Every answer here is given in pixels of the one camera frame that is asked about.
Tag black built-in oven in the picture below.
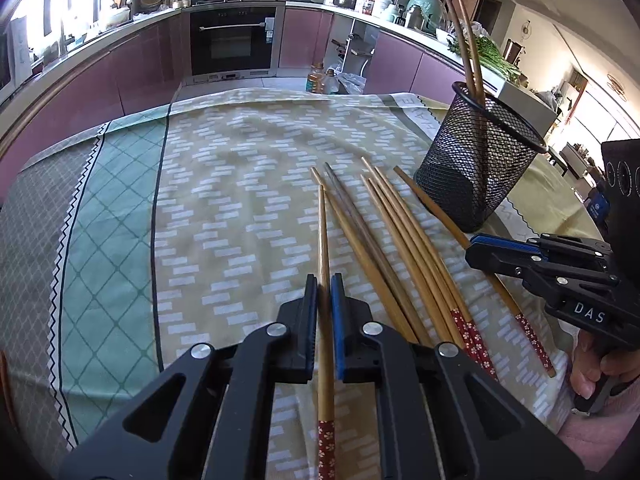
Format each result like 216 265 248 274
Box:
189 6 278 86

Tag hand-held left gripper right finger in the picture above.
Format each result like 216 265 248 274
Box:
330 273 586 480

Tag yellow cooking oil bottle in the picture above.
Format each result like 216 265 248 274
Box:
307 62 327 94

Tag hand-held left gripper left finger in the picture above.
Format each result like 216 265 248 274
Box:
59 274 319 480

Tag plain brown wooden chopstick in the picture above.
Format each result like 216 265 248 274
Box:
455 0 487 106
439 0 477 106

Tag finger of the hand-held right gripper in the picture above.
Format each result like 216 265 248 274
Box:
470 232 615 262
465 243 622 307

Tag bunch of wooden chopsticks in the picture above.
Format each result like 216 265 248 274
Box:
310 156 498 381

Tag yellow-green table cover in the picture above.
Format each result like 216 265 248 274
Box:
492 157 606 243

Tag blue bag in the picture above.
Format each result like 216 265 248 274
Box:
584 194 612 222

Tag person's right forearm pink sleeve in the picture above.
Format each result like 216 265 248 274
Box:
552 360 640 473

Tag pale green bag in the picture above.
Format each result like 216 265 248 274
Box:
406 0 447 32

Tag clear plastic bag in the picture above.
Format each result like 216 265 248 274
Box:
337 72 374 97

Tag person's right hand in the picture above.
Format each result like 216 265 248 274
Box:
569 332 610 397

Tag black mesh utensil holder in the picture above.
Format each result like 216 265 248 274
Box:
414 81 549 233

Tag purple kitchen cabinet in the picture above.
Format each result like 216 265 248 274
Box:
277 7 335 71
362 30 473 106
0 10 192 201

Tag white cabinet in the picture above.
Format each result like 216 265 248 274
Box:
496 80 559 137

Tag white kitchen countertop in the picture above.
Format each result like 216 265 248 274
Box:
0 0 506 106

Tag green leafy vegetables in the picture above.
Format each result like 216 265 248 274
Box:
446 34 522 85

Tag small bench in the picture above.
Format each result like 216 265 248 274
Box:
546 144 572 177

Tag red patterned wooden chopstick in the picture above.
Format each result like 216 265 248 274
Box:
316 185 337 480
393 166 557 378

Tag patterned green beige tablecloth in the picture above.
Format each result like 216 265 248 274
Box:
0 87 606 480

